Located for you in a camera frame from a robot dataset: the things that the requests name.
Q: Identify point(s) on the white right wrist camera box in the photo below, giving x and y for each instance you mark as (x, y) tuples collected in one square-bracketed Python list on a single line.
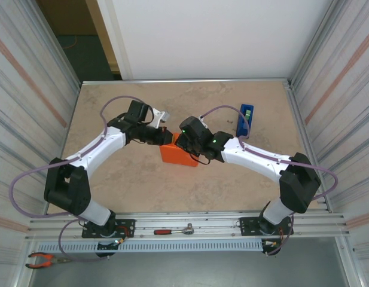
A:
[(203, 121)]

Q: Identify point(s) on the blue tape dispenser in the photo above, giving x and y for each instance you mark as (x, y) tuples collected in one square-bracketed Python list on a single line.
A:
[(242, 122)]

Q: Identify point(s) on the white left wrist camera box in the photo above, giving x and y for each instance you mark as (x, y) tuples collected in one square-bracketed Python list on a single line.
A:
[(159, 117)]

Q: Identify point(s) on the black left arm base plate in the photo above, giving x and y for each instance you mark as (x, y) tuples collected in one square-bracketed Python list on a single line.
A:
[(127, 224)]

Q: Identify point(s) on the black electronics module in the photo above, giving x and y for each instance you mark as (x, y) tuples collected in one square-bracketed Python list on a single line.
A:
[(269, 245), (105, 246)]

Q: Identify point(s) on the green clear tape roll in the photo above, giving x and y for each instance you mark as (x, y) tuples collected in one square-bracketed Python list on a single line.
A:
[(247, 115)]

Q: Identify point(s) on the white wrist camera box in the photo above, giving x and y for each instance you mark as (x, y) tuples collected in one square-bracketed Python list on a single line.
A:
[(203, 121), (159, 117)]

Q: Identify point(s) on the tan wooden door jamb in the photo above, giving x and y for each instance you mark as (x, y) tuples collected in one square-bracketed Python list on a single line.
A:
[(101, 30)]

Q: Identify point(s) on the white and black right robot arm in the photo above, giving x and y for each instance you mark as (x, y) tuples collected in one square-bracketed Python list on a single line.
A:
[(295, 185)]

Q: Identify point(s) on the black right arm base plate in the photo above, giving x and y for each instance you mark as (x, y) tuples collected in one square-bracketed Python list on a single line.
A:
[(250, 224)]

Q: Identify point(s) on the orange wrapping paper sheet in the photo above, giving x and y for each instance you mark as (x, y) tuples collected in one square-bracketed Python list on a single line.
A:
[(176, 154)]

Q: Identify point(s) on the wide aluminium extrusion rail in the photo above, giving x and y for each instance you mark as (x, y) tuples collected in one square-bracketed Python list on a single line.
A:
[(217, 231)]

